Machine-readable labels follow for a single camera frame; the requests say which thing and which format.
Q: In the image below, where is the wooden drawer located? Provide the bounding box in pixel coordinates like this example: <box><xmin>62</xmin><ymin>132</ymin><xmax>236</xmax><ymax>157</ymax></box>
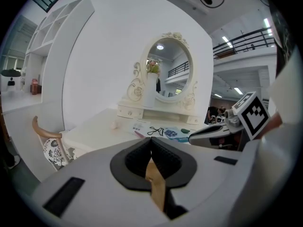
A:
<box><xmin>144</xmin><ymin>162</ymin><xmax>167</xmax><ymax>213</ymax></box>

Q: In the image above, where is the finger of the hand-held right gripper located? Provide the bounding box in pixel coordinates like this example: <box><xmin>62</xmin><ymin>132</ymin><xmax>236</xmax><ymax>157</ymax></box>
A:
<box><xmin>188</xmin><ymin>124</ymin><xmax>229</xmax><ymax>139</ymax></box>
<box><xmin>189</xmin><ymin>136</ymin><xmax>238</xmax><ymax>149</ymax></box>

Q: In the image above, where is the white shelf unit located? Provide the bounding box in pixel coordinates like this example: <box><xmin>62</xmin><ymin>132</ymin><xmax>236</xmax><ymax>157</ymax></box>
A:
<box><xmin>25</xmin><ymin>0</ymin><xmax>95</xmax><ymax>104</ymax></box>

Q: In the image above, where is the white tall vase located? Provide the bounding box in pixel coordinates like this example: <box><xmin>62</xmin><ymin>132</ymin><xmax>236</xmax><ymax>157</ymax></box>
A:
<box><xmin>142</xmin><ymin>73</ymin><xmax>159</xmax><ymax>108</ymax></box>

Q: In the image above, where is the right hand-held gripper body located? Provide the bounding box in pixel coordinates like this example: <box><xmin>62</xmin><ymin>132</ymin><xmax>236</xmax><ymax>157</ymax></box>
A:
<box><xmin>223</xmin><ymin>91</ymin><xmax>271</xmax><ymax>149</ymax></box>

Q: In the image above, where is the person's black printed t-shirt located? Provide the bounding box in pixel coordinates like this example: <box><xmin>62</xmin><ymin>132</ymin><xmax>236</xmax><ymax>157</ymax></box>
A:
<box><xmin>269</xmin><ymin>0</ymin><xmax>299</xmax><ymax>63</ymax></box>

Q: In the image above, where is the white paper packet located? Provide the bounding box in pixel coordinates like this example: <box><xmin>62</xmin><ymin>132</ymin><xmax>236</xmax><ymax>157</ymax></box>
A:
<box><xmin>129</xmin><ymin>120</ymin><xmax>151</xmax><ymax>133</ymax></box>

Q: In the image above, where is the small brown box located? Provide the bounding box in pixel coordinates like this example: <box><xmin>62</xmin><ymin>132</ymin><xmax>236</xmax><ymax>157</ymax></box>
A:
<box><xmin>30</xmin><ymin>79</ymin><xmax>42</xmax><ymax>96</ymax></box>

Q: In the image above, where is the white boxy appliance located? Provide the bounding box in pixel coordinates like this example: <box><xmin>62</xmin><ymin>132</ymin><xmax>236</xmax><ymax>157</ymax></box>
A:
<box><xmin>1</xmin><ymin>69</ymin><xmax>22</xmax><ymax>93</ymax></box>

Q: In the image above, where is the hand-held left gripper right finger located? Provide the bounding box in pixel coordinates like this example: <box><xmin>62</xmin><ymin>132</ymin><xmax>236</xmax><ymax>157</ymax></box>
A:
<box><xmin>151</xmin><ymin>137</ymin><xmax>268</xmax><ymax>227</ymax></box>

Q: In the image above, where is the cream ornate dressing table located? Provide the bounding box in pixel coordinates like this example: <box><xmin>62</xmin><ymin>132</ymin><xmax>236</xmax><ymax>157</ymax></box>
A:
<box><xmin>63</xmin><ymin>31</ymin><xmax>214</xmax><ymax>156</ymax></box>

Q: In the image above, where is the wooden chair floral cushion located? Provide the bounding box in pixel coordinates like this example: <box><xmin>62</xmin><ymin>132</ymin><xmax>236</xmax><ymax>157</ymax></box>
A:
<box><xmin>32</xmin><ymin>116</ymin><xmax>77</xmax><ymax>172</ymax></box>

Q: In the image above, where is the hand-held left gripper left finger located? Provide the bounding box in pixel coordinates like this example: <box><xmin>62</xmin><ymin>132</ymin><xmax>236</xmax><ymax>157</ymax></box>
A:
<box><xmin>32</xmin><ymin>137</ymin><xmax>171</xmax><ymax>227</ymax></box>

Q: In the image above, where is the black mezzanine railing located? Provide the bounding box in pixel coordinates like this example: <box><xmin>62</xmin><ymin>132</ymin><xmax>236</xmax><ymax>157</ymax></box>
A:
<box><xmin>213</xmin><ymin>27</ymin><xmax>277</xmax><ymax>60</ymax></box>

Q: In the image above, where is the blue packet card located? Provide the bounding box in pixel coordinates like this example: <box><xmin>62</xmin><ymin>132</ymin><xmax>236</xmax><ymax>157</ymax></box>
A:
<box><xmin>163</xmin><ymin>127</ymin><xmax>190</xmax><ymax>141</ymax></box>

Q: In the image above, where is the black eyelash curler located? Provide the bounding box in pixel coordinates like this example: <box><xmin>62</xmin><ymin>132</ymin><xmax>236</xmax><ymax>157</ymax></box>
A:
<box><xmin>147</xmin><ymin>126</ymin><xmax>165</xmax><ymax>137</ymax></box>

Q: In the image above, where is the person's right forearm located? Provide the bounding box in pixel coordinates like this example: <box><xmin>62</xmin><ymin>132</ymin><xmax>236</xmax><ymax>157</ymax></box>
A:
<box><xmin>265</xmin><ymin>112</ymin><xmax>284</xmax><ymax>137</ymax></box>

